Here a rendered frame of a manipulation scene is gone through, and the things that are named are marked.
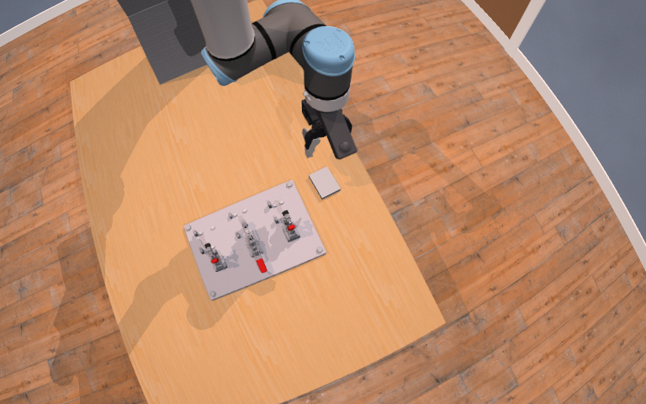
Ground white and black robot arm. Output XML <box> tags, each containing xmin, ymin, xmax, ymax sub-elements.
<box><xmin>191</xmin><ymin>0</ymin><xmax>357</xmax><ymax>160</ymax></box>

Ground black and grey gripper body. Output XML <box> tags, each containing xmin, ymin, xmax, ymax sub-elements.
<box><xmin>301</xmin><ymin>99</ymin><xmax>336</xmax><ymax>138</ymax></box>

